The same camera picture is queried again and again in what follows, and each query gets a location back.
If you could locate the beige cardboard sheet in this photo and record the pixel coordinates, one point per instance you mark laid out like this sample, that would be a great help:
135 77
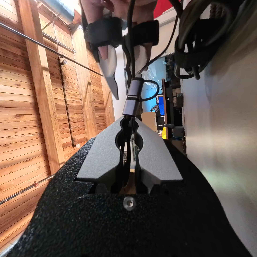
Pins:
148 120

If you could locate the black metal rod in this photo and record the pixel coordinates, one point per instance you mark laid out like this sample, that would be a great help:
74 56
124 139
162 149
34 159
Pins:
67 104

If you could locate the blue air duct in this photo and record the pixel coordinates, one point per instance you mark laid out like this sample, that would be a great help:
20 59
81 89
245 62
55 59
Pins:
60 8

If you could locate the yellow bin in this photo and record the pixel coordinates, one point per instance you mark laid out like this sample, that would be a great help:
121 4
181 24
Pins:
164 133

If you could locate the person's right hand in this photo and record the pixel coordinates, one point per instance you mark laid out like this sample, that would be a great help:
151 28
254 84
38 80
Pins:
96 8

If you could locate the thin metal rod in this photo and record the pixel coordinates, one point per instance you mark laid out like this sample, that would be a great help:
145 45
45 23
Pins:
40 43

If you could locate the grey usb adapter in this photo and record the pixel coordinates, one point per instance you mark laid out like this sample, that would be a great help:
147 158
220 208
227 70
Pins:
131 104

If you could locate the blue storage bins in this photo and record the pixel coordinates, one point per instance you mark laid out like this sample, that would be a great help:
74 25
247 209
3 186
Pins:
162 108

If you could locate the red plastic bin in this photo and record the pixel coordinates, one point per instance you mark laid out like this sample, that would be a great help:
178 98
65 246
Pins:
162 8

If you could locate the metal pipe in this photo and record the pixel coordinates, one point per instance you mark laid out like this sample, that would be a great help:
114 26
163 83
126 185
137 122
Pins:
26 189

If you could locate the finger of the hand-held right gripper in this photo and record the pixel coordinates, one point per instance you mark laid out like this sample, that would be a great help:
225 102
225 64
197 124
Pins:
139 64
110 68

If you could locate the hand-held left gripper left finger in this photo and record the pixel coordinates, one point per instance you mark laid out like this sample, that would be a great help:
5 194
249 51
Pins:
100 156

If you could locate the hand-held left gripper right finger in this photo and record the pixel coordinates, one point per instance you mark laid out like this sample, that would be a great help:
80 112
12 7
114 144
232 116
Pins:
156 158

